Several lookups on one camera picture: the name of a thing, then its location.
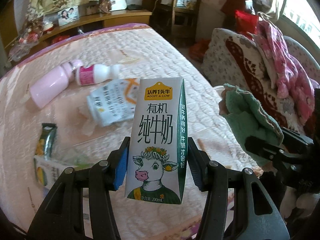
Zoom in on green cloth rag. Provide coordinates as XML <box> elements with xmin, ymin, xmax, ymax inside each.
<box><xmin>219</xmin><ymin>83</ymin><xmax>284</xmax><ymax>150</ymax></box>

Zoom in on white orange snack bag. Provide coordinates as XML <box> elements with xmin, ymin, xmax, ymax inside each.
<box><xmin>87</xmin><ymin>79</ymin><xmax>140</xmax><ymax>127</ymax></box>

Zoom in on pink quilted table cover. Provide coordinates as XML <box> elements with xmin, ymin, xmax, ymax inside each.
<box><xmin>0</xmin><ymin>23</ymin><xmax>264</xmax><ymax>240</ymax></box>

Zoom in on white tissue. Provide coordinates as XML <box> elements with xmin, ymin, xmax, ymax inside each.
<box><xmin>77</xmin><ymin>105</ymin><xmax>97</xmax><ymax>137</ymax></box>

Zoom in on floral covered sofa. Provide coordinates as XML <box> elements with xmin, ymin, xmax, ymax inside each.
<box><xmin>201</xmin><ymin>28</ymin><xmax>316</xmax><ymax>138</ymax></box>

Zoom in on cream plastic trash bucket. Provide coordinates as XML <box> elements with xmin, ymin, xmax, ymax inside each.
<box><xmin>213</xmin><ymin>85</ymin><xmax>225</xmax><ymax>97</ymax></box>

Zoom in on red gift bag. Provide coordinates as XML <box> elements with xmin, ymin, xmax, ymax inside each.
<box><xmin>235</xmin><ymin>10</ymin><xmax>259</xmax><ymax>34</ymax></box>

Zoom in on rainbow logo medicine box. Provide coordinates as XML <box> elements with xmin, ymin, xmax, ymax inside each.
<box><xmin>33</xmin><ymin>155</ymin><xmax>93</xmax><ymax>189</ymax></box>

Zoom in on framed couple photo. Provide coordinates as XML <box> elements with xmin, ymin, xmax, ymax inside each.
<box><xmin>57</xmin><ymin>5</ymin><xmax>80</xmax><ymax>27</ymax></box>

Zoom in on white pink yogurt bottle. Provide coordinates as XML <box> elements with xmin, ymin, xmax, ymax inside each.
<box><xmin>75</xmin><ymin>64</ymin><xmax>121</xmax><ymax>86</ymax></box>

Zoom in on wooden shelf rack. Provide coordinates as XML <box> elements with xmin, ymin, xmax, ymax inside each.
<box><xmin>151</xmin><ymin>0</ymin><xmax>201</xmax><ymax>44</ymax></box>

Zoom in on pink pajama clothes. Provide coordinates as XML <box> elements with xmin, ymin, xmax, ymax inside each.
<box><xmin>253</xmin><ymin>20</ymin><xmax>319</xmax><ymax>125</ymax></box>

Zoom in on wooden tv cabinet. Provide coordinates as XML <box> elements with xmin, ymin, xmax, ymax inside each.
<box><xmin>10</xmin><ymin>9</ymin><xmax>153</xmax><ymax>55</ymax></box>

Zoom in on pink thermos bottle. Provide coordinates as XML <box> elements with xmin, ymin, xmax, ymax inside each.
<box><xmin>29</xmin><ymin>59</ymin><xmax>83</xmax><ymax>109</ymax></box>

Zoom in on gloved right hand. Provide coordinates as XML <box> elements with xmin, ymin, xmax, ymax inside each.
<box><xmin>279</xmin><ymin>186</ymin><xmax>319</xmax><ymax>219</ymax></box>

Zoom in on white green milk carton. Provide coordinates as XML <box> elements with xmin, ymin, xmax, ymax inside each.
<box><xmin>125</xmin><ymin>77</ymin><xmax>188</xmax><ymax>204</ymax></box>

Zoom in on dark green snack wrapper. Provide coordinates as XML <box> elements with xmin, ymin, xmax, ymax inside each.
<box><xmin>35</xmin><ymin>123</ymin><xmax>57</xmax><ymax>159</ymax></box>

